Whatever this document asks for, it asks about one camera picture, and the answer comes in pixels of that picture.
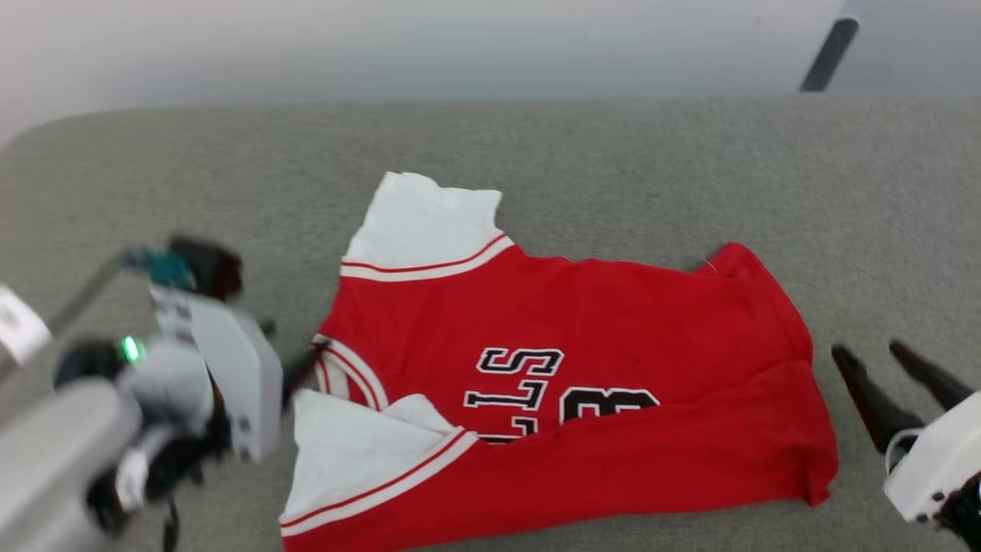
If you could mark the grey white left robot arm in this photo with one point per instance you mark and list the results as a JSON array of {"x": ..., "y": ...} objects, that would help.
[{"x": 54, "y": 460}]

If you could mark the black pole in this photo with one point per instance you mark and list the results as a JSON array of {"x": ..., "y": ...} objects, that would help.
[{"x": 829, "y": 54}]

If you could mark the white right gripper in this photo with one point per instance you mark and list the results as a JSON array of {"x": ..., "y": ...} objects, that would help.
[{"x": 939, "y": 468}]

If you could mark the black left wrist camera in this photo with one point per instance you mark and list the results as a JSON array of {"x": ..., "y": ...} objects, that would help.
[{"x": 207, "y": 267}]

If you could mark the red white basketball jersey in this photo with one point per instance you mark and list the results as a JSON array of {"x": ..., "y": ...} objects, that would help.
[{"x": 582, "y": 322}]

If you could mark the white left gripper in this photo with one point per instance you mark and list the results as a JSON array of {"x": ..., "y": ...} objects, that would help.
[{"x": 241, "y": 383}]

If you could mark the light grey partition panel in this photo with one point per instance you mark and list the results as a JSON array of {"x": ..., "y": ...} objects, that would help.
[{"x": 920, "y": 46}]

